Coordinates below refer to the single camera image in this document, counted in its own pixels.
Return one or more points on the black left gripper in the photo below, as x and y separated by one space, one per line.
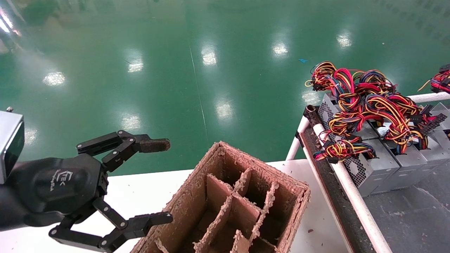
59 186

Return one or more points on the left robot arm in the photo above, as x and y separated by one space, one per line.
5 211

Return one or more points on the brown cardboard box with dividers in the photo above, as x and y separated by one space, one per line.
190 207

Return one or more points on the white pipe leg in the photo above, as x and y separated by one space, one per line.
297 140

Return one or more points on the black pipe connector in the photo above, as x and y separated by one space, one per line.
312 113

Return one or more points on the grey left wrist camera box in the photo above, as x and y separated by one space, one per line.
8 140

